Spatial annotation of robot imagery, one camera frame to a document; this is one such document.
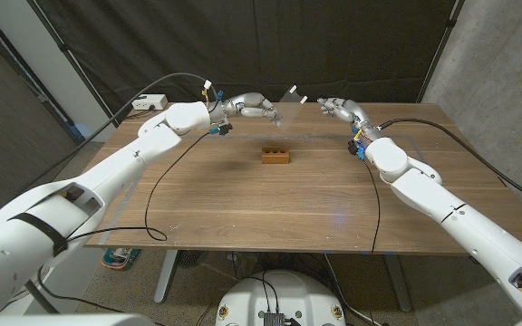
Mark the white power outlet box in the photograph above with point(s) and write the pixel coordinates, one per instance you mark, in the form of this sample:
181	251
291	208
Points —
148	102

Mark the wooden block with three holes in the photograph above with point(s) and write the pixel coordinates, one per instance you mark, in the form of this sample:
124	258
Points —
275	156

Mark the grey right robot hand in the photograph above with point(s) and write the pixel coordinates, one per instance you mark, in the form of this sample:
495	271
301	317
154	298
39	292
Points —
349	111

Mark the grey table leg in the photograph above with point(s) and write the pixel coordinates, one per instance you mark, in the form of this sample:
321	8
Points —
398	283

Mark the white table leg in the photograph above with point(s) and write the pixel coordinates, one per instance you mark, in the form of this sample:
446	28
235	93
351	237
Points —
166	276

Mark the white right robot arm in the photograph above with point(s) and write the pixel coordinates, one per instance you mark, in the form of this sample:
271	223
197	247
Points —
447	204

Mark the dark round ribbed object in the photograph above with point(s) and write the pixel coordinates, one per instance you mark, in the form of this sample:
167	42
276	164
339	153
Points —
190	258

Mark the black backdrop stand pole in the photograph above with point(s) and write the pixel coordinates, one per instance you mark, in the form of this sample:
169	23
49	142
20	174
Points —
450	22
64	46

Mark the orange and teal floor item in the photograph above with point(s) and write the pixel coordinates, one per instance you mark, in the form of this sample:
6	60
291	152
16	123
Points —
120	258

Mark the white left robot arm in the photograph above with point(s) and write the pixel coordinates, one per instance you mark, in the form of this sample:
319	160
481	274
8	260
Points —
107	172

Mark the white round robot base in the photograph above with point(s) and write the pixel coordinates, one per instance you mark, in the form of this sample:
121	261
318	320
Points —
288	294

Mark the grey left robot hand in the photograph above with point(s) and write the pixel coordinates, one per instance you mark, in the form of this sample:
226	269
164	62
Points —
252	105

